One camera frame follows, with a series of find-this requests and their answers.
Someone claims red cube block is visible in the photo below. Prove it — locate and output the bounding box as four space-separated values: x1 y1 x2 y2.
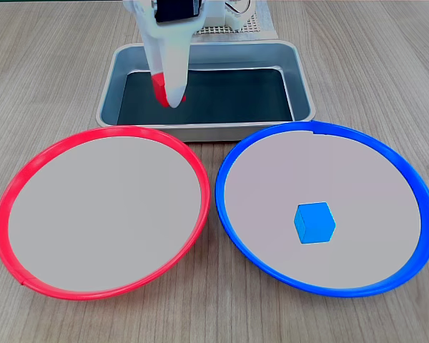
150 71 187 109

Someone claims blue cube block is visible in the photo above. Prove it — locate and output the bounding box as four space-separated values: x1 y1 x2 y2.
293 202 337 245

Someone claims silver metal tray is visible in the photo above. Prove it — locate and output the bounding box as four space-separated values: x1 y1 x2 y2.
95 40 317 143

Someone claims red-rimmed white dish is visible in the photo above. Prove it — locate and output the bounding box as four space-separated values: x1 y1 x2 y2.
0 124 212 302

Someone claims blue-rimmed white dish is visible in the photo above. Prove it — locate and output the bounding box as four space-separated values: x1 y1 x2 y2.
214 120 429 299

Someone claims white perforated base plate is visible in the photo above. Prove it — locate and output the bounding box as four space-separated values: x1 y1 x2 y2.
192 0 279 41

